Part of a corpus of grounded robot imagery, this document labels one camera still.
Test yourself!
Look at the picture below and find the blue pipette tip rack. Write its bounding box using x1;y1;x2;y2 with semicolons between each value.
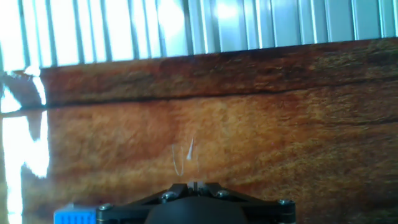
53;202;98;224

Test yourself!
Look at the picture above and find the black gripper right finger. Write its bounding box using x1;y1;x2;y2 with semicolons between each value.
195;182;297;224

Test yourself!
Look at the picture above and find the small clear pipette tip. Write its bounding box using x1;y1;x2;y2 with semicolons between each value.
185;138;195;161

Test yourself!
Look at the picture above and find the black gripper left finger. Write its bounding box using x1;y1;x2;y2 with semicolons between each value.
95;182;195;224

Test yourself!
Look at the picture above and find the glossy wood-grain table mat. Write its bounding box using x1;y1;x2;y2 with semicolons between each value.
0;37;398;224

